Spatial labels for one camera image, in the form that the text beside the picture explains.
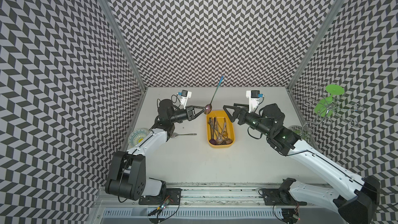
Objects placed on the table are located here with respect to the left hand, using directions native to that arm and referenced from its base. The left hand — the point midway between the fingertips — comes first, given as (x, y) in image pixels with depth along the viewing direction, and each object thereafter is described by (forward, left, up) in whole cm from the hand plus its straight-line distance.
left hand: (205, 110), depth 75 cm
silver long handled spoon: (-5, -8, -23) cm, 25 cm away
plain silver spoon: (+1, -10, -24) cm, 26 cm away
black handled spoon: (+7, -3, -25) cm, 26 cm away
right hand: (-4, -10, +7) cm, 13 cm away
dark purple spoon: (-5, -4, -23) cm, 24 cm away
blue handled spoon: (0, -1, +2) cm, 2 cm away
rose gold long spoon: (-5, -13, -24) cm, 28 cm away
